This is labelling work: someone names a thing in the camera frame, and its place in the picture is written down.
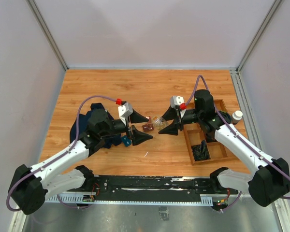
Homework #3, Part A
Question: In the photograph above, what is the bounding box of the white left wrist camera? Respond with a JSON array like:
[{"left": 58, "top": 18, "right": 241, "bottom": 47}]
[{"left": 118, "top": 102, "right": 133, "bottom": 126}]

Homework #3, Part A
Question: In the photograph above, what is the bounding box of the white pill bottle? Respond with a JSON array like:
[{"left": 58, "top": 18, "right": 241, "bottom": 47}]
[{"left": 232, "top": 110, "right": 243, "bottom": 125}]

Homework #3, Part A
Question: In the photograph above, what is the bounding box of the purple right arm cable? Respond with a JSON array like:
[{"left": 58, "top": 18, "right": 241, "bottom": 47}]
[{"left": 183, "top": 74, "right": 290, "bottom": 213}]

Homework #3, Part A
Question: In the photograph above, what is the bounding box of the clear pill bottle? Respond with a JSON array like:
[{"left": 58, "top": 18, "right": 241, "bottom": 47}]
[{"left": 152, "top": 116, "right": 169, "bottom": 131}]

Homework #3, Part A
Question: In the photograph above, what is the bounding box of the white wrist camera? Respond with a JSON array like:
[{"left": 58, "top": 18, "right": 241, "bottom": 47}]
[
  {"left": 118, "top": 102, "right": 133, "bottom": 126},
  {"left": 170, "top": 96, "right": 187, "bottom": 111}
]

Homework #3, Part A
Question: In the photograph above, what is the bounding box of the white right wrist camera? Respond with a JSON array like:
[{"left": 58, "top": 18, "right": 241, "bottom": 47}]
[{"left": 170, "top": 96, "right": 187, "bottom": 111}]

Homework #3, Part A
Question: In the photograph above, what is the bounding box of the red pill organizer box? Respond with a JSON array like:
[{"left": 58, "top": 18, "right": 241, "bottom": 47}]
[{"left": 142, "top": 116, "right": 154, "bottom": 132}]

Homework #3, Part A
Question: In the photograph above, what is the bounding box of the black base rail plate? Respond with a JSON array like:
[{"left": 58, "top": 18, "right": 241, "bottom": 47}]
[{"left": 65, "top": 175, "right": 239, "bottom": 203}]

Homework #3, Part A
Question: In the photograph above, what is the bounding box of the wooden compartment tray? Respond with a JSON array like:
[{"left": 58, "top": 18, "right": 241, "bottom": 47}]
[{"left": 182, "top": 99, "right": 239, "bottom": 166}]

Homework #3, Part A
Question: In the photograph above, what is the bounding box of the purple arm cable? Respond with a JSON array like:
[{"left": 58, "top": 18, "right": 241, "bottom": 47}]
[
  {"left": 183, "top": 74, "right": 290, "bottom": 213},
  {"left": 6, "top": 95, "right": 123, "bottom": 212}
]

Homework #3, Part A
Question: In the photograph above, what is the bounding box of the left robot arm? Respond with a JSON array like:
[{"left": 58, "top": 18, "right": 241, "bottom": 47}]
[{"left": 6, "top": 103, "right": 153, "bottom": 215}]

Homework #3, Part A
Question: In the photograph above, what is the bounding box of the dark navy cloth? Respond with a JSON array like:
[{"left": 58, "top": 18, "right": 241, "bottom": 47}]
[{"left": 70, "top": 103, "right": 122, "bottom": 149}]

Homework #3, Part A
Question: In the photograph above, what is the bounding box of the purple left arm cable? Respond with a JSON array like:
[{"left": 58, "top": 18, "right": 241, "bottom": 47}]
[{"left": 6, "top": 95, "right": 123, "bottom": 212}]

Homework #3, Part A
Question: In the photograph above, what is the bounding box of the teal pill organizer box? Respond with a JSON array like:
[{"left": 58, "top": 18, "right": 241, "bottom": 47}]
[{"left": 121, "top": 135, "right": 132, "bottom": 147}]

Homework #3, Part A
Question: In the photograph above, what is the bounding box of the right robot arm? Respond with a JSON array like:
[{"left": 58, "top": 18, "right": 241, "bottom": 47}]
[{"left": 159, "top": 89, "right": 290, "bottom": 207}]

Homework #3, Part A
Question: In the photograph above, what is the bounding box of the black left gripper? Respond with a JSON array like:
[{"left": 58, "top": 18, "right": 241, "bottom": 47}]
[{"left": 100, "top": 110, "right": 153, "bottom": 145}]

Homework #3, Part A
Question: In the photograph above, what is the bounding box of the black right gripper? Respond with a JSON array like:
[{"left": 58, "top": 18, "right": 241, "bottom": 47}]
[{"left": 157, "top": 104, "right": 203, "bottom": 135}]

